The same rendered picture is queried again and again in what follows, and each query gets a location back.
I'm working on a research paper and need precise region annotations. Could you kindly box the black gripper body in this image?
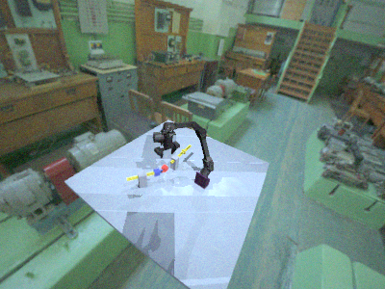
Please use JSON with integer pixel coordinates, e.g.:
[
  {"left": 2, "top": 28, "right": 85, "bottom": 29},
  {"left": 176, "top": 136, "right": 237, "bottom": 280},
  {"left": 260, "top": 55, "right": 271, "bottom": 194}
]
[{"left": 154, "top": 140, "right": 180, "bottom": 155}]

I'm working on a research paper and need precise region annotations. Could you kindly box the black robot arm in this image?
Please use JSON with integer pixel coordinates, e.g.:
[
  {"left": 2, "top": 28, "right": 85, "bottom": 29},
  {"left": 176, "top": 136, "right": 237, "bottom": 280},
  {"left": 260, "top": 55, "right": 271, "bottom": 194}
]
[{"left": 153, "top": 121, "right": 214, "bottom": 178}]

